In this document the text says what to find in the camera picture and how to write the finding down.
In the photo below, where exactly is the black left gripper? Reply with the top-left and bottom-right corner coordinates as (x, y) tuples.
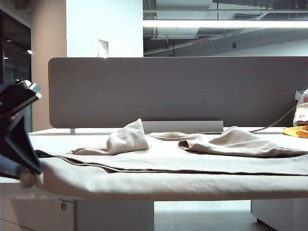
(0, 112), (44, 180)

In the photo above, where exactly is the beige T-shirt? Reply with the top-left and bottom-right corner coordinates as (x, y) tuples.
(19, 118), (308, 202)

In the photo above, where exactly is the dark glass door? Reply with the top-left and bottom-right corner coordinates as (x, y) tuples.
(0, 9), (33, 133)

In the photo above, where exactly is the white drawer cabinet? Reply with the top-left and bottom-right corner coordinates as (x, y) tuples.
(0, 192), (154, 231)

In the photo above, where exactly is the grey desk divider panel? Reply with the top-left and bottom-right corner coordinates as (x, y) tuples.
(48, 56), (308, 128)

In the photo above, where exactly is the ceiling light strip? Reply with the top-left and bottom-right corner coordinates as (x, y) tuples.
(142, 19), (308, 29)

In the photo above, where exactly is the ceiling air vent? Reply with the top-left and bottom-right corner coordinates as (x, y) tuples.
(230, 13), (262, 21)

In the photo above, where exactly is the plain white cabinet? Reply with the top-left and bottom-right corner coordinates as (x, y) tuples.
(250, 198), (308, 231)

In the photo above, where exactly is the yellow cloth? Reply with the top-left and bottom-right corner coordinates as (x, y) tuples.
(282, 125), (308, 138)

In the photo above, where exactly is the printed snack bag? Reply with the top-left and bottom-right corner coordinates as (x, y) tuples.
(292, 88), (308, 127)

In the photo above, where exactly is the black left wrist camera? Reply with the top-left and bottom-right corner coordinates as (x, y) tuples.
(0, 80), (42, 118)

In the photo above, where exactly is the silver wall plate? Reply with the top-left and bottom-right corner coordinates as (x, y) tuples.
(97, 39), (109, 58)

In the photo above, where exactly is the white cable tray flap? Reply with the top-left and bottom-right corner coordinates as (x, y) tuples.
(141, 120), (224, 134)

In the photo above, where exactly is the grey cable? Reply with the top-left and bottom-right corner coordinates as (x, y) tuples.
(250, 105), (296, 132)

